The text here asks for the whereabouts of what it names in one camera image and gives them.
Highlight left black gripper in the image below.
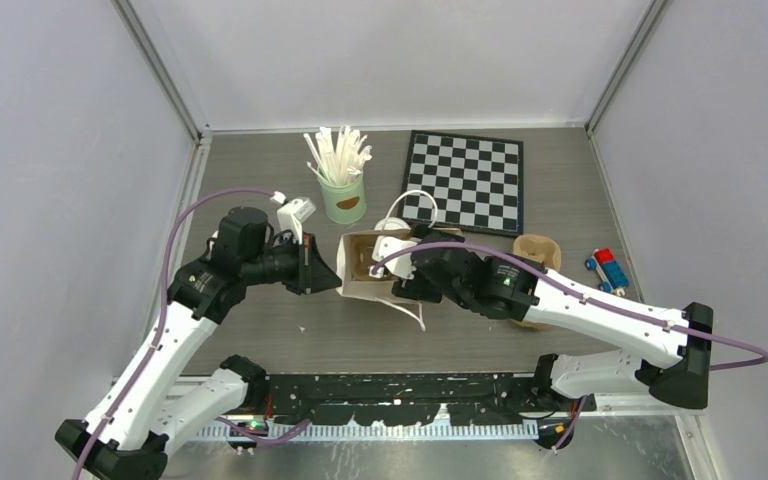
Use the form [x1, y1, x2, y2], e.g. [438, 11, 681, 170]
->
[242, 230, 342, 294]

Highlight brown paper bag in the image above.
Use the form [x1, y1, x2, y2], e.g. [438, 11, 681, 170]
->
[334, 190, 465, 334]

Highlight stack of pulp cup carriers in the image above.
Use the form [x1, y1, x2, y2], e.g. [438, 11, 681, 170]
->
[507, 234, 564, 331]

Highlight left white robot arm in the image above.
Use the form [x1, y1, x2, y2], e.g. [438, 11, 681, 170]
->
[55, 198, 341, 479]

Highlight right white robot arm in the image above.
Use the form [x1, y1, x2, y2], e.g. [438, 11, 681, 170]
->
[370, 231, 713, 411]

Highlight black white chessboard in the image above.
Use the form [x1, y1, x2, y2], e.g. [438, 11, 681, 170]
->
[397, 130, 525, 238]

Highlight red blue toy car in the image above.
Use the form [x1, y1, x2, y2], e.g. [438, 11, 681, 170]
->
[584, 248, 630, 297]

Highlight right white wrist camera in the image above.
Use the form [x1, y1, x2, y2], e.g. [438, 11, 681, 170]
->
[369, 236, 418, 280]

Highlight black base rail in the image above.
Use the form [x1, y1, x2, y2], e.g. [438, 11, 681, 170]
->
[231, 372, 577, 426]

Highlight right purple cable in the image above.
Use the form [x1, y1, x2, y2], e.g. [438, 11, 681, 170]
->
[369, 239, 768, 458]

